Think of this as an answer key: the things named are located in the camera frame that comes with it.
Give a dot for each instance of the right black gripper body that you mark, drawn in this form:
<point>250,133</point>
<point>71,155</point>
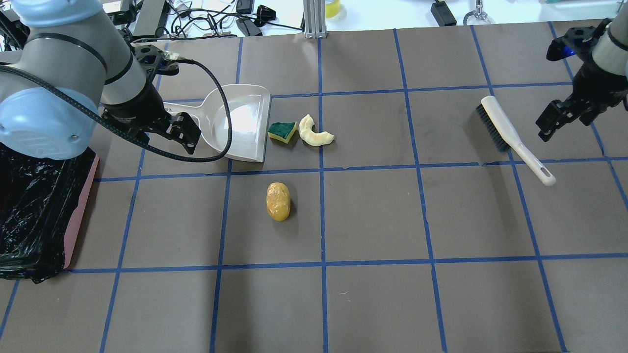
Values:
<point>595,84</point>

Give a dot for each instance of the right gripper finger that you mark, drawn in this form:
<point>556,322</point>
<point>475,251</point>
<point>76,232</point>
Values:
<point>554,116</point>

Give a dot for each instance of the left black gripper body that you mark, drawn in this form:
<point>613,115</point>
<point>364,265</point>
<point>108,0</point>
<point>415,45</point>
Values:
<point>139,112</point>

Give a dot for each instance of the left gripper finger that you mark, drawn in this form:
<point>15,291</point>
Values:
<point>185,131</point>

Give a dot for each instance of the white hand brush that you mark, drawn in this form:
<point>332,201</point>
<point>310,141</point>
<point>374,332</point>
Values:
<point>506,138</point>

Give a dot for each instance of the white plastic dustpan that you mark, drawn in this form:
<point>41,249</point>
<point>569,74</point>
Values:
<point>249,107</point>

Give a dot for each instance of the green yellow sponge piece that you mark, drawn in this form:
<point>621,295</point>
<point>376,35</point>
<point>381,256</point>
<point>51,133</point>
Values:
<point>282,131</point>

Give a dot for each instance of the yellow potato-like lump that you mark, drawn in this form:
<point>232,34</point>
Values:
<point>278,201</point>

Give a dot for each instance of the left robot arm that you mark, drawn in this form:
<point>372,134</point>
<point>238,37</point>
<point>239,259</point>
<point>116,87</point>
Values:
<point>74,61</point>

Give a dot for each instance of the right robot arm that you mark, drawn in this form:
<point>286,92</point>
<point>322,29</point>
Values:
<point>606,45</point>

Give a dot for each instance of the pink bin with black bag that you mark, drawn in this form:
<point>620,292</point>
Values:
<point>37,199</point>

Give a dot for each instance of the metal carabiner hook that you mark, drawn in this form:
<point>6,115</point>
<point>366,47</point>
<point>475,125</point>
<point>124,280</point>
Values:
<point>478,15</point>

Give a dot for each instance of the black power adapter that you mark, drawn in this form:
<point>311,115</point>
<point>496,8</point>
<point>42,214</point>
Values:
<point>442,14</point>

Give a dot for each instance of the yellow tape roll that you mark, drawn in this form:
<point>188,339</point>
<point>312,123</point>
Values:
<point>332,8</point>

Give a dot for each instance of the aluminium frame post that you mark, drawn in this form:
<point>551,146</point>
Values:
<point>315,26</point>

